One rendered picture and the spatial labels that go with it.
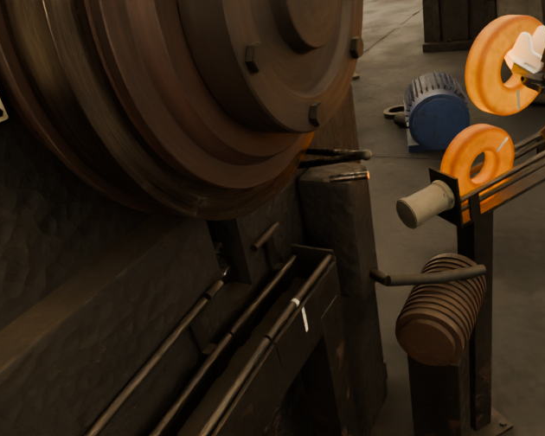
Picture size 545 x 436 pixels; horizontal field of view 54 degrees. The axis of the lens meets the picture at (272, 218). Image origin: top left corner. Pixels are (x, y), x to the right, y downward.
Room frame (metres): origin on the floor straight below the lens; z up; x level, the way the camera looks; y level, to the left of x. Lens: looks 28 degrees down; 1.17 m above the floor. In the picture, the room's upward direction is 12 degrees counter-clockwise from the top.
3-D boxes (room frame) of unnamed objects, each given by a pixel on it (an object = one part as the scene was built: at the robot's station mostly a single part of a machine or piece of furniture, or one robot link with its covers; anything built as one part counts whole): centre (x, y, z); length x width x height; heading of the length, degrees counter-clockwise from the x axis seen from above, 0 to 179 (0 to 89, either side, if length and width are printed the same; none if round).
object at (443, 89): (2.69, -0.95, 0.17); 0.57 x 0.31 x 0.34; 164
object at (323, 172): (0.82, -0.11, 0.68); 0.11 x 0.08 x 0.24; 54
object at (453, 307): (0.81, -0.29, 0.27); 0.22 x 0.13 x 0.53; 144
